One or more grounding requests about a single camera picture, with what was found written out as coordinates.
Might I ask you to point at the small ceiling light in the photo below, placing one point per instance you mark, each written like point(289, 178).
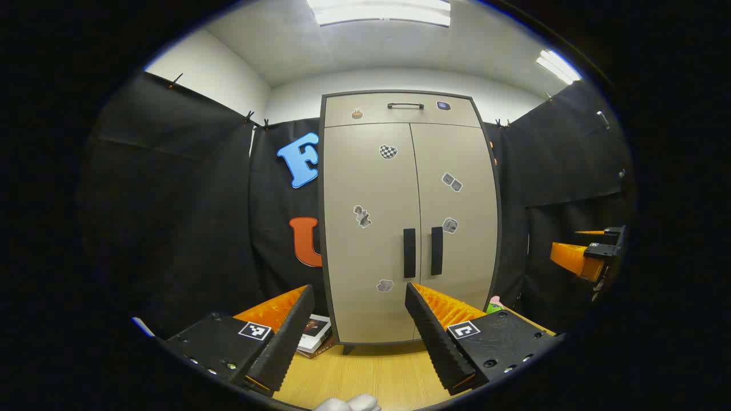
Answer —
point(558, 67)

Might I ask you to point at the long ceiling light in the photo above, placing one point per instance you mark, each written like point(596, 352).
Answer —
point(380, 11)

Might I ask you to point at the grey cabinet drawer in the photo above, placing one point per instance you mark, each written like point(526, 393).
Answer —
point(371, 117)

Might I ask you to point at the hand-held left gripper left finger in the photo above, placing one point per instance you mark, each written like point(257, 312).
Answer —
point(285, 342)

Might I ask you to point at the small white booklet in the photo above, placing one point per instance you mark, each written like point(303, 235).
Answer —
point(314, 334)

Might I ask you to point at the black backdrop cloth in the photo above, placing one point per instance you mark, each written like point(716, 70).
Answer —
point(171, 228)

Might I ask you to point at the grey cabinet door checkered sticker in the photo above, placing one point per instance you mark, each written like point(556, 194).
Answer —
point(365, 257)

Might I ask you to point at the grey double-door shoe cabinet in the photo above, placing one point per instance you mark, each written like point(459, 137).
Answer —
point(324, 245)

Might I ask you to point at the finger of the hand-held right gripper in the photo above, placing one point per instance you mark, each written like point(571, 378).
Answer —
point(615, 233)
point(574, 260)

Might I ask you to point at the green and pink toy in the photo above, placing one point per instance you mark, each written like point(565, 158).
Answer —
point(495, 305)

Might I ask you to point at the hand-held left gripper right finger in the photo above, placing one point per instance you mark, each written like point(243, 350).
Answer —
point(437, 342)

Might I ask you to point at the grey cabinet door square stickers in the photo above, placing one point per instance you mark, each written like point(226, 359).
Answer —
point(462, 257)

